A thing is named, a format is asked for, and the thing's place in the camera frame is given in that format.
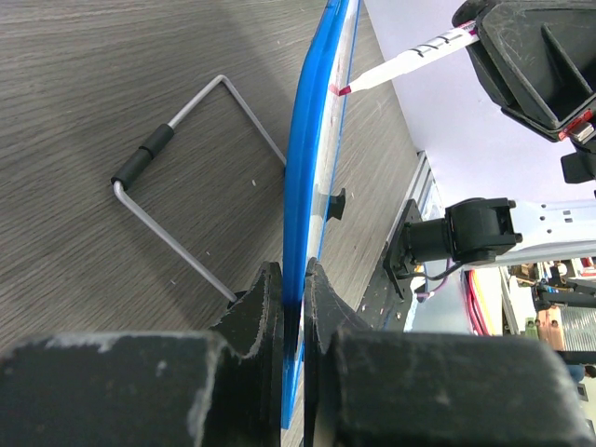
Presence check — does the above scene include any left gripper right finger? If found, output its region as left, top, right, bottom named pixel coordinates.
left=304, top=260, right=595, bottom=446

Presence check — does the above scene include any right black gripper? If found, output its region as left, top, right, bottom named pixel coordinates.
left=465, top=1, right=595, bottom=184

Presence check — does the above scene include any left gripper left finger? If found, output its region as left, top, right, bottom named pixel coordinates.
left=1, top=263, right=284, bottom=446

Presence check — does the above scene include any white marker magenta cap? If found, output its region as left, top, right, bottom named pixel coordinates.
left=335, top=20, right=479, bottom=97

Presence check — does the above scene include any blue framed whiteboard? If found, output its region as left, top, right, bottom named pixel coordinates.
left=280, top=1, right=360, bottom=429

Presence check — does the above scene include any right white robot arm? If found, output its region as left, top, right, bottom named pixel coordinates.
left=386, top=1, right=595, bottom=266

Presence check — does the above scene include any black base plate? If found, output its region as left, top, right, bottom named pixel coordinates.
left=357, top=199, right=421, bottom=332

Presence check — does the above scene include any wire whiteboard stand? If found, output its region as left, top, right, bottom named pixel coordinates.
left=112, top=74, right=291, bottom=304

